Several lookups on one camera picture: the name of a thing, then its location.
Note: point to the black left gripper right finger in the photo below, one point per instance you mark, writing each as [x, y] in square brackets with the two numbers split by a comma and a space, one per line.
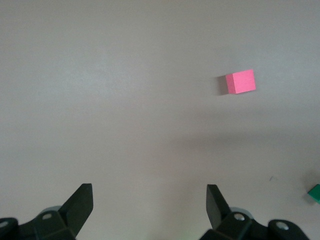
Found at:
[217, 212]

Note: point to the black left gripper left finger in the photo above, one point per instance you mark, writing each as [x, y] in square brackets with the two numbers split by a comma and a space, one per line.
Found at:
[75, 212]

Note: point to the green cube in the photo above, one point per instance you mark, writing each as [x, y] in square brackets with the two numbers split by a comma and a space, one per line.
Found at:
[315, 193]

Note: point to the pink cube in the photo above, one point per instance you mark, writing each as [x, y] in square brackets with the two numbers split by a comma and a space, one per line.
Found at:
[242, 81]

